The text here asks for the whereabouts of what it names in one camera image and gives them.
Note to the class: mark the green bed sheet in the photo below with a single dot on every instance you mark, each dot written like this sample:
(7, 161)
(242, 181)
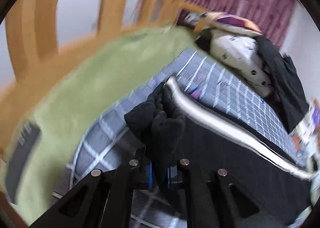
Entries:
(75, 93)

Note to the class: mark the black pants white waistband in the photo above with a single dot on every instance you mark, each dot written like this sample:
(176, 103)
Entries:
(160, 128)

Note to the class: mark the wooden bed frame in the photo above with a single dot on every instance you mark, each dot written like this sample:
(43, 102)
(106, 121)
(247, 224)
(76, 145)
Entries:
(30, 30)

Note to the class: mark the dark grey object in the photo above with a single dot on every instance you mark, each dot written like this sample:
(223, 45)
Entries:
(22, 153)

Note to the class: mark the grey grid star-print blanket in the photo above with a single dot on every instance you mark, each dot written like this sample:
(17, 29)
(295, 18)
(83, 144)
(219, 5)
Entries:
(225, 88)

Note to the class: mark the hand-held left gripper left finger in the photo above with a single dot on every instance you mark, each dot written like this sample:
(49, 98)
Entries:
(150, 175)

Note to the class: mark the black garment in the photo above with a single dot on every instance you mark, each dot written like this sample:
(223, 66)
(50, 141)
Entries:
(272, 73)

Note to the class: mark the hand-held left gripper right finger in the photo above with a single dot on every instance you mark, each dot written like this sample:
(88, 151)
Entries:
(170, 176)

